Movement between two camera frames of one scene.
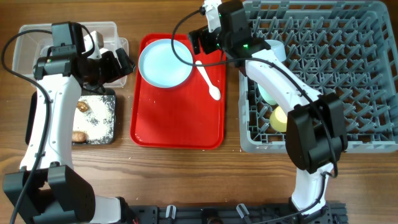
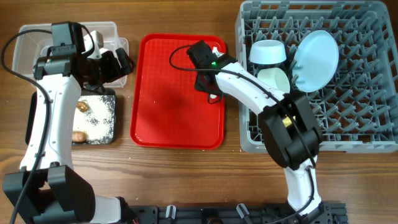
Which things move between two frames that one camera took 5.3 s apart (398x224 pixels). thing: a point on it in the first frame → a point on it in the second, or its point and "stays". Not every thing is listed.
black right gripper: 203,36 → 198,86
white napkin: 99,44 stays
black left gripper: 114,71 stays
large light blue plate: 158,66 → 314,60
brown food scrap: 82,106 stays
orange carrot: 79,136 stays
